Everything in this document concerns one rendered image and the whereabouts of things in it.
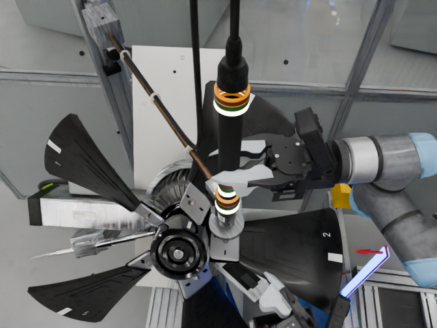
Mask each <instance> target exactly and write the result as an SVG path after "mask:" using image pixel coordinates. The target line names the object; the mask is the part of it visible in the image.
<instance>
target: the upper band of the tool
mask: <svg viewBox="0 0 437 328"><path fill-rule="evenodd" d="M214 92H215V95H216V96H217V97H218V98H219V99H221V100H223V101H225V102H231V103H234V102H240V101H242V100H244V99H246V98H247V97H248V95H249V94H250V84H248V86H247V88H246V89H245V90H244V91H242V92H240V93H236V94H230V93H226V92H223V91H221V90H220V89H219V88H218V86H217V82H216V83H215V86H214ZM229 95H233V96H238V97H239V98H235V99H230V98H225V96H229ZM218 103H219V102H218ZM220 104H221V103H220ZM244 104H245V103H244ZM244 104H243V105H244ZM221 105H222V104H221ZM223 106H225V105H223ZM240 106H241V105H240ZM225 107H229V106H225ZM236 107H239V106H236ZM218 108H219V107H218ZM219 109H220V108H219ZM222 110H223V109H222ZM242 110H243V109H242ZM223 111H225V110H223ZM239 111H241V110H239ZM227 112H238V111H227Z"/></svg>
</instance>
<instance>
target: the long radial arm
mask: <svg viewBox="0 0 437 328"><path fill-rule="evenodd" d="M130 190H131V191H132V192H133V194H134V195H135V196H136V197H137V198H138V199H139V200H140V201H143V202H144V203H146V204H147V205H148V206H149V207H152V208H153V206H152V204H154V202H155V199H154V201H153V202H152V201H150V198H151V197H152V195H145V193H146V190H141V189H130ZM153 193H154V192H153ZM153 193H152V194H153ZM40 207H41V215H42V225H44V226H64V227H74V228H95V229H105V230H126V231H137V232H150V230H151V229H152V228H153V227H152V226H149V225H150V224H149V222H147V221H145V220H144V221H143V218H142V217H140V216H139V215H137V214H136V213H135V212H131V213H130V212H129V211H127V210H126V209H125V208H124V207H122V206H121V205H119V204H117V203H115V202H113V201H111V200H109V199H107V198H105V197H103V196H100V195H78V194H71V193H70V192H69V186H68V185H60V186H58V187H56V188H55V189H54V190H52V191H50V192H49V193H48V194H46V195H44V196H43V197H41V198H40Z"/></svg>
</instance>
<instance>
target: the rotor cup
mask: <svg viewBox="0 0 437 328"><path fill-rule="evenodd" d="M160 215H162V216H163V217H164V218H165V219H166V220H165V221H164V222H163V223H161V224H160V225H159V226H156V227H155V234H156V233H157V231H158V230H159V231H158V233H157V235H156V236H155V237H154V239H153V241H152V244H151V246H150V258H151V261H152V264H153V266H154V267H155V269H156V270H157V271H158V272H160V274H162V275H163V276H165V277H167V278H169V279H173V280H187V279H191V278H193V277H195V276H196V275H197V274H199V272H201V270H203V268H204V266H205V264H206V262H207V254H208V249H209V250H210V245H211V231H210V228H208V225H209V218H210V216H211V212H210V214H209V217H208V219H207V222H206V224H205V227H203V226H202V225H197V224H196V223H195V222H194V221H193V220H192V219H191V218H190V217H189V216H188V215H187V214H186V213H185V212H184V211H183V210H182V209H181V207H180V201H177V202H173V203H171V204H170V205H168V206H167V207H166V208H165V209H164V210H163V211H162V212H161V213H160ZM189 221H190V222H191V223H192V224H191V228H187V225H188V223H189ZM175 250H181V251H182V252H183V258H181V259H177V258H175V257H174V251H175Z"/></svg>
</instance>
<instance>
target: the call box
mask: <svg viewBox="0 0 437 328"><path fill-rule="evenodd" d="M351 189H352V185H351V184H347V185H346V184H336V185H335V186H334V187H331V194H332V204H333V207H334V208H350V209H352V208H351V205H350V203H349V195H350V192H351Z"/></svg>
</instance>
